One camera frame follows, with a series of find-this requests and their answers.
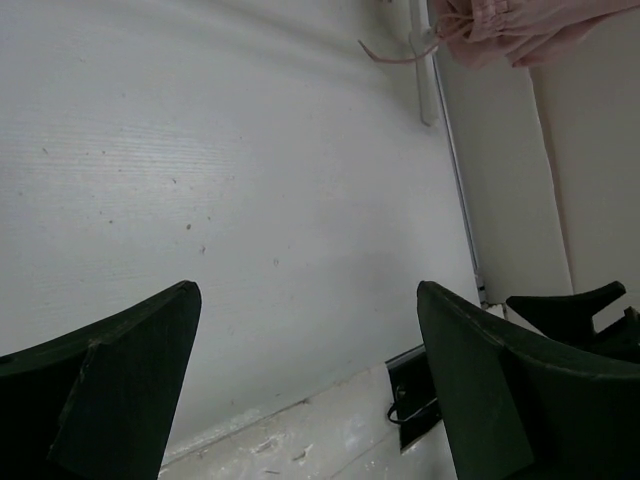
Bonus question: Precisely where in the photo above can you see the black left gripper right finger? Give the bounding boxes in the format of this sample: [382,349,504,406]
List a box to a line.
[417,281,639,479]

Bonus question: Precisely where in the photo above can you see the white clothes rack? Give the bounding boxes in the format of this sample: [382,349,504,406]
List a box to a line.
[409,0,439,127]

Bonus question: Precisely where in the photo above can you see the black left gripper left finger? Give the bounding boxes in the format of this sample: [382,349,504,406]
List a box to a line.
[1,281,202,479]

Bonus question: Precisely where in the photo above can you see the pink trousers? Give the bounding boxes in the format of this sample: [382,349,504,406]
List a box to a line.
[362,0,639,68]

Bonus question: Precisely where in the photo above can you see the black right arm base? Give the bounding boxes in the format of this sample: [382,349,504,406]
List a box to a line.
[385,345,442,452]

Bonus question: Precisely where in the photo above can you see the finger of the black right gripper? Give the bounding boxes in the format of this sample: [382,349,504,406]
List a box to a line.
[506,281,639,360]

